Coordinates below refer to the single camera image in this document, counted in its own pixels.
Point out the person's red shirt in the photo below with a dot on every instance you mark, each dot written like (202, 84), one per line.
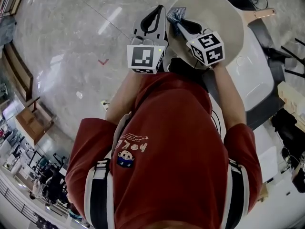
(171, 151)

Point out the brown wooden side table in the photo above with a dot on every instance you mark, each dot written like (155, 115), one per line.
(33, 123)

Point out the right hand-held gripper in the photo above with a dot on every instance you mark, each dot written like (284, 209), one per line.
(209, 48)

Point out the white box-shaped cabinet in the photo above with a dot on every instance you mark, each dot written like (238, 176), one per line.
(265, 156)

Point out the person's left forearm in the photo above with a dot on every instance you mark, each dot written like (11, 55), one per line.
(121, 99)

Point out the white power strip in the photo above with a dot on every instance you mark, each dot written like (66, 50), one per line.
(104, 104)

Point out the dark wooden sink cabinet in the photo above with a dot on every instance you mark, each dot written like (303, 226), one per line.
(264, 113)

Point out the white sink basin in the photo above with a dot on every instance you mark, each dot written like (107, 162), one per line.
(255, 77)

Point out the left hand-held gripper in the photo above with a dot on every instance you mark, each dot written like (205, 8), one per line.
(141, 57)

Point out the black metal chair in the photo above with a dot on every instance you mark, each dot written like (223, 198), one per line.
(294, 61)

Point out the person's right forearm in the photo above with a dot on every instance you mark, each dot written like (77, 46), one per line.
(230, 96)

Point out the long wooden bench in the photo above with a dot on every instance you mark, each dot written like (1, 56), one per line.
(17, 70)

